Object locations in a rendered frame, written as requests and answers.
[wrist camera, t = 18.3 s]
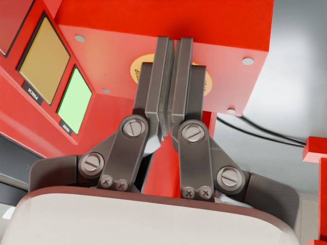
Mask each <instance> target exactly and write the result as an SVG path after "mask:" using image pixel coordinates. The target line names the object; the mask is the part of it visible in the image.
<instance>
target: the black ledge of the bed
mask: <svg viewBox="0 0 327 245"><path fill-rule="evenodd" d="M40 159H42V158H41V157H39V156H37V155H35V154H33V153H31V152H30V151H28V150H26V149H24V148H22V147H20V146H19V145H17V144H15V143H13V142H11V141H9V140H8V139H6V138H4V137H2V136H0V182H3V183H6V184H9V185H12V186H15V187H17V188H20V189H23V190H26V191H28V187H29V172H30V169H31V167H32V165H33V164H34V163H35V162H36V161H37V160H40Z"/></svg>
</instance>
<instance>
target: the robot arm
mask: <svg viewBox="0 0 327 245"><path fill-rule="evenodd" d="M205 77H206V66H204V65H193V37H182V38H181V40H177V43H176V50H175V49H174V40H173V39H170V37H169V36H158V37H157V42H156V48H155V54H154V60H153V62H142V64H141V69H140V74H139V79H138V85H137V90H136V95H135V100H134V106H133V111H132V115H128V116H126V117H125V118H124V119H122V120H121V122H120V124H119V127H118V129H117V131H115V132H114V133H113V134H111V135H110V136H108V137H107V138H106V139H104V140H103V141H101V142H100V143H99V144H97V145H96V146H95V147H93V148H92V149H90V150H89V151H88V152H86V153H85V154H84V155H77V154H75V155H68V156H61V157H51V158H44V159H40V160H37V161H36V162H35V163H34V164H33V165H32V167H31V169H30V172H29V187H28V194H27V195H25V196H24V197H23V198H22V199H21V200H20V201H19V203H18V204H17V206H16V208H15V209H14V212H13V214H12V216H11V218H10V220H9V223H8V225H7V228H6V230H5V233H4V236H3V239H2V241H1V244H0V245H300V243H299V240H298V237H297V235H296V233H295V231H296V226H297V221H298V216H299V211H300V207H301V196H300V193H299V192H298V190H297V189H296V188H294V187H292V186H290V185H287V184H284V183H282V182H279V181H276V180H273V179H270V178H267V177H264V176H261V175H258V174H255V173H249V172H246V171H243V170H241V169H240V168H239V167H238V166H237V165H236V164H235V162H234V161H233V160H232V159H231V158H230V157H229V156H228V155H227V154H226V153H225V152H224V150H223V149H222V148H221V147H220V146H219V145H218V144H217V143H216V142H215V141H214V140H213V139H212V137H211V136H210V135H209V132H208V128H207V126H206V125H205V124H204V123H203V122H202V112H203V100H204V89H205ZM169 129H170V135H171V138H172V145H173V148H174V149H175V151H176V152H177V153H178V154H179V172H180V194H181V198H174V197H166V196H157V195H149V194H142V193H143V190H144V187H145V183H146V180H147V176H148V173H149V170H150V166H151V163H152V160H153V157H154V154H155V150H157V149H158V148H159V147H160V146H161V142H162V141H163V140H164V136H168V131H169ZM95 186H97V187H96V189H94V188H89V187H95ZM215 198H216V199H218V200H220V201H225V202H226V201H227V202H230V203H232V204H235V205H229V204H222V203H215Z"/></svg>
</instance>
